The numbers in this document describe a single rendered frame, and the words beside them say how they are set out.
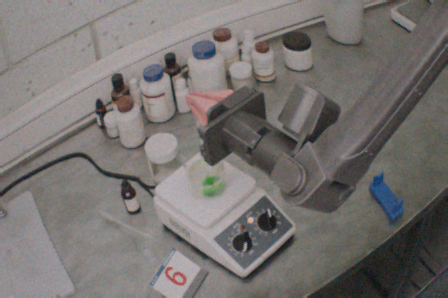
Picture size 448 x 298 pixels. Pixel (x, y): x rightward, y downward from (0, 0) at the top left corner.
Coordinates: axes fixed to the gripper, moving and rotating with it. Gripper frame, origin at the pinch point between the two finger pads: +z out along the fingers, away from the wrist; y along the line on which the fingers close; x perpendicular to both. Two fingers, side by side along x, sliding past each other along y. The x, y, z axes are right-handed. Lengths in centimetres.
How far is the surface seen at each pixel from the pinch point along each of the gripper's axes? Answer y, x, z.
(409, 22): -81, 23, 6
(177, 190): 4.3, 17.1, 2.3
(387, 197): -23.2, 24.9, -22.3
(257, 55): -30.9, 19.2, 20.4
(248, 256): 3.6, 22.2, -12.6
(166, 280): 16.1, 23.0, -6.8
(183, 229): 7.2, 21.4, -1.4
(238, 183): -3.2, 17.1, -3.6
